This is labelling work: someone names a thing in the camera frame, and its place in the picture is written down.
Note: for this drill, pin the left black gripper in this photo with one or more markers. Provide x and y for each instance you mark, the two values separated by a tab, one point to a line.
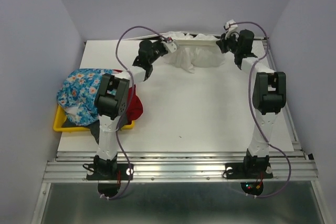
158	42

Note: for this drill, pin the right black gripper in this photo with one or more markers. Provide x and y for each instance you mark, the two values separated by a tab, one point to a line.
222	43

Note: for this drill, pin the white pleated skirt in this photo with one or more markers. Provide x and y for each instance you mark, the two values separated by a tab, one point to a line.
194	51

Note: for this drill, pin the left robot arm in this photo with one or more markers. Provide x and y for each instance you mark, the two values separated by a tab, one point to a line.
112	101

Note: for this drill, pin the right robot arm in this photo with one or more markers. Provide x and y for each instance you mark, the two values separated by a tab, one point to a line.
266	97

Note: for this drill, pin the red skirt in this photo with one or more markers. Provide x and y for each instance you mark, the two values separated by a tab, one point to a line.
128	105

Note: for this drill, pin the blue floral skirt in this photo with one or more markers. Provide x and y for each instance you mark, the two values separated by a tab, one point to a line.
77	95

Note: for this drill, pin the dark grey dotted skirt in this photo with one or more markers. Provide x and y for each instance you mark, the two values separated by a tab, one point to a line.
95	131

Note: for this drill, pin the yellow plastic tray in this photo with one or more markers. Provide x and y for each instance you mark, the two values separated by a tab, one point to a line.
62	124

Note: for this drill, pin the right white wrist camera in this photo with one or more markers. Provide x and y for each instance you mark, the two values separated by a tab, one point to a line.
230	27

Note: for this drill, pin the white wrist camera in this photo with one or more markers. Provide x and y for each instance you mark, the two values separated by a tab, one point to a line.
170	45
230	27

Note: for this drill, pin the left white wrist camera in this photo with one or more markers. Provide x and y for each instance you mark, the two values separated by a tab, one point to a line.
170	45

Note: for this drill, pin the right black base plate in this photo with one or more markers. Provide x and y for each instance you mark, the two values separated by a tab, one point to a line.
239	171

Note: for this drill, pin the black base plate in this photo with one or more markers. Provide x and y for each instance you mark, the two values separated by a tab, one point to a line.
239	171
120	172

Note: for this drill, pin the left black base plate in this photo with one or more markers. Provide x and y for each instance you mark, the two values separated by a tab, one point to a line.
120	172

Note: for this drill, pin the aluminium rail frame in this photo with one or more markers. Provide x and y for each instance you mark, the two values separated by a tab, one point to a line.
192	126

